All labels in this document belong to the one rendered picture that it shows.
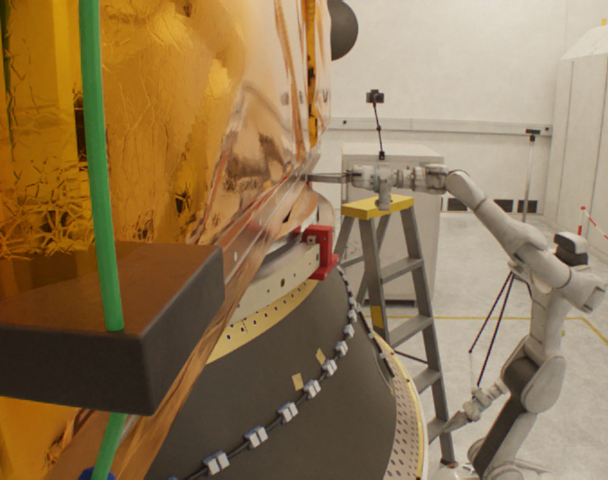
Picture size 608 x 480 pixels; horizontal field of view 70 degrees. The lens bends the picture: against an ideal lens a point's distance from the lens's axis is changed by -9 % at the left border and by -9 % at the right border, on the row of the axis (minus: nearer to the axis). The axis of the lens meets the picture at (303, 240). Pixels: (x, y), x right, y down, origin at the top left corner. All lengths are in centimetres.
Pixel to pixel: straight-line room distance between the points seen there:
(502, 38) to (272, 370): 831
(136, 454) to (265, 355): 51
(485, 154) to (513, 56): 174
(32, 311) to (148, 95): 12
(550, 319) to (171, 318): 171
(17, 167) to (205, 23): 16
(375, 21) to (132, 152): 827
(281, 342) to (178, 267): 66
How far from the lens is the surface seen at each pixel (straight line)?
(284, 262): 83
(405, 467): 116
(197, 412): 73
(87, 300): 18
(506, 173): 893
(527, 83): 895
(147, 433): 35
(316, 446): 89
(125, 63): 23
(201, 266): 21
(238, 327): 79
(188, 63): 28
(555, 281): 148
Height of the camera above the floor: 199
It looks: 16 degrees down
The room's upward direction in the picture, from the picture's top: straight up
